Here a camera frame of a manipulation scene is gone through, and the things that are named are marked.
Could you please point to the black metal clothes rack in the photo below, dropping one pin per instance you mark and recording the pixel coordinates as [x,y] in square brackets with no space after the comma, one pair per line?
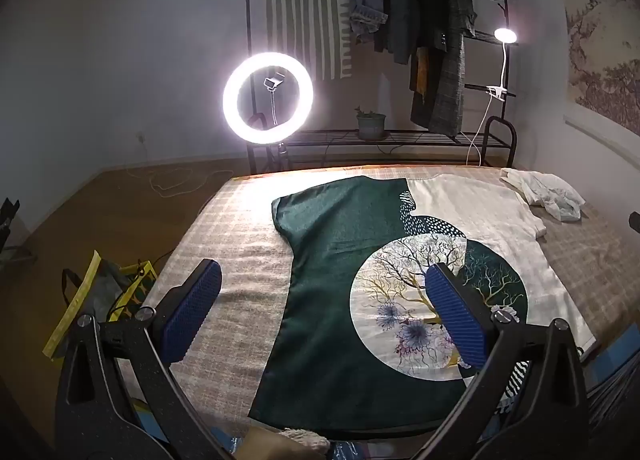
[400,136]

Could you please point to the potted plant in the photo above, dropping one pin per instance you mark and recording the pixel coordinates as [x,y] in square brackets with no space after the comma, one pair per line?
[371,126]

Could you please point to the black folding stand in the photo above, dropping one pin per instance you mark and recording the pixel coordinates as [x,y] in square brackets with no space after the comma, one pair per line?
[9,220]

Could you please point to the green and white printed t-shirt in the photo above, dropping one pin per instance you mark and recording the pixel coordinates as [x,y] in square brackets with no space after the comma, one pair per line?
[325,265]

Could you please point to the yellow hanging garment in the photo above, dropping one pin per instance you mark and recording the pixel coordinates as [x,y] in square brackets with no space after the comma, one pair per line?
[420,71]

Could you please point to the beige checked blanket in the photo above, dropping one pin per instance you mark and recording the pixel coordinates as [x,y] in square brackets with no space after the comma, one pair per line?
[240,250]

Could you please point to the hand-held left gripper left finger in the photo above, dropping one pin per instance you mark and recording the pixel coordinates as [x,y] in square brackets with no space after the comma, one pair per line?
[192,311]

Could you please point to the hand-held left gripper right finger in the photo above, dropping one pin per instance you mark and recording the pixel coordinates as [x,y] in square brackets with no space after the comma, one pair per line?
[457,321]

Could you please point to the yellow and green bag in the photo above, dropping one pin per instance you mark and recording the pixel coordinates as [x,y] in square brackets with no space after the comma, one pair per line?
[132,285]

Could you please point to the crumpled white cloth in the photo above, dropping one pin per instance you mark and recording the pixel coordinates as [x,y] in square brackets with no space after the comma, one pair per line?
[545,190]

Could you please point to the grey plaid coat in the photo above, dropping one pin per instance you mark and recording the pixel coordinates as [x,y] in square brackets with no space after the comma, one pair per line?
[447,65]

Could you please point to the landscape wall tapestry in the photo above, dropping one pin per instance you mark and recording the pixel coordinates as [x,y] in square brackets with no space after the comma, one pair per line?
[605,40]

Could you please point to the phone clamp holder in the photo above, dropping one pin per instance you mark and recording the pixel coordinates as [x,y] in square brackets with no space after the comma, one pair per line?
[273,83]

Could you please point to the striped wall hanging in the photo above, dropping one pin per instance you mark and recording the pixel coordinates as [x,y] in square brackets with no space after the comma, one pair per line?
[305,5]

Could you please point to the white clip lamp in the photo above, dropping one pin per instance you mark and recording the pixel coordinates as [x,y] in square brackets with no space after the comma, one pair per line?
[505,34]

